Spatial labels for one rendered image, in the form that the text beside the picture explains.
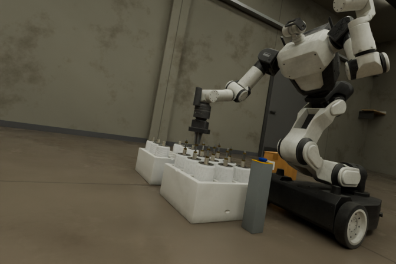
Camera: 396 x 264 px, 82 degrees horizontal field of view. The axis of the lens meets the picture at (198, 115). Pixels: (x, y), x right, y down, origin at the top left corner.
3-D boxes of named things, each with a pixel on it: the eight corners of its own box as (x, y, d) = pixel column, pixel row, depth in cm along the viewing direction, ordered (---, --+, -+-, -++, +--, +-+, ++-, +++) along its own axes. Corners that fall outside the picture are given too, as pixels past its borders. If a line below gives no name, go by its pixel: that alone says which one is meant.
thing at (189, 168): (181, 195, 114) (188, 159, 115) (177, 189, 123) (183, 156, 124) (200, 196, 117) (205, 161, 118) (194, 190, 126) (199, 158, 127)
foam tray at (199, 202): (213, 193, 152) (218, 167, 153) (256, 218, 118) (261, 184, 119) (159, 193, 133) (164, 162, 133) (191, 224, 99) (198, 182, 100)
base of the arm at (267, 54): (261, 76, 149) (266, 62, 151) (281, 78, 141) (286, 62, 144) (254, 63, 137) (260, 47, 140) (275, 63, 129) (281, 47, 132)
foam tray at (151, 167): (178, 172, 200) (182, 151, 201) (201, 185, 166) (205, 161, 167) (134, 170, 181) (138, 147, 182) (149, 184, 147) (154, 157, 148)
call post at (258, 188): (252, 225, 109) (262, 161, 111) (263, 233, 103) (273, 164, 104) (240, 226, 105) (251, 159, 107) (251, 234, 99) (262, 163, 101)
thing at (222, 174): (211, 203, 110) (217, 165, 111) (208, 196, 120) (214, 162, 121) (230, 205, 111) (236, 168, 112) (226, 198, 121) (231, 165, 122)
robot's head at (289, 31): (295, 36, 127) (289, 22, 124) (309, 33, 117) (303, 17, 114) (286, 42, 126) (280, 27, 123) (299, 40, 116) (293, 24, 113)
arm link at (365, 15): (350, -11, 85) (358, 23, 84) (370, -13, 86) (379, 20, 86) (337, -1, 91) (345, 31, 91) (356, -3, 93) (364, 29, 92)
